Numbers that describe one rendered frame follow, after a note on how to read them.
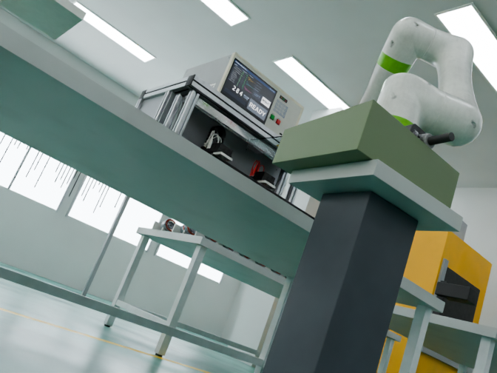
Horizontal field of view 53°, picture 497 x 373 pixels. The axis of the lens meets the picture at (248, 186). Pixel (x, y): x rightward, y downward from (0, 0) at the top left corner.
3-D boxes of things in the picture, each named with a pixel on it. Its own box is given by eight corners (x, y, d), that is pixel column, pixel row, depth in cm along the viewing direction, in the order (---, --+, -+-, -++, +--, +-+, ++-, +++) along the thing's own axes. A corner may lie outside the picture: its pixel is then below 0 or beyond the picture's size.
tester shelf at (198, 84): (306, 166, 226) (310, 158, 227) (190, 83, 188) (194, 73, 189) (246, 169, 261) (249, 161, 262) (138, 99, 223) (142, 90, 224)
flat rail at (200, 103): (299, 175, 222) (301, 169, 223) (191, 101, 188) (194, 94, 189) (297, 175, 223) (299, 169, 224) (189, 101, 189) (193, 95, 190)
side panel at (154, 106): (143, 165, 194) (175, 94, 203) (136, 161, 192) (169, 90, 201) (114, 166, 216) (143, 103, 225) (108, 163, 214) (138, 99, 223)
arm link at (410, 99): (433, 140, 130) (450, 82, 137) (378, 118, 130) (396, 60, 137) (411, 159, 142) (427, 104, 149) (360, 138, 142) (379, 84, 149)
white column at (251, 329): (279, 375, 571) (362, 124, 659) (251, 365, 546) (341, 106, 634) (251, 363, 611) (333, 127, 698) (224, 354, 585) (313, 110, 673)
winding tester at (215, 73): (290, 146, 223) (304, 107, 229) (217, 94, 199) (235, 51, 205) (237, 151, 254) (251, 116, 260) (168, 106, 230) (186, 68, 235)
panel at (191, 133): (261, 225, 229) (282, 166, 237) (142, 158, 193) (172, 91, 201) (259, 225, 230) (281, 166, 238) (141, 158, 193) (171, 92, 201)
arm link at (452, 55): (494, 128, 131) (481, 38, 169) (437, 104, 131) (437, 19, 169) (465, 162, 141) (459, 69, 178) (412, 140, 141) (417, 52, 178)
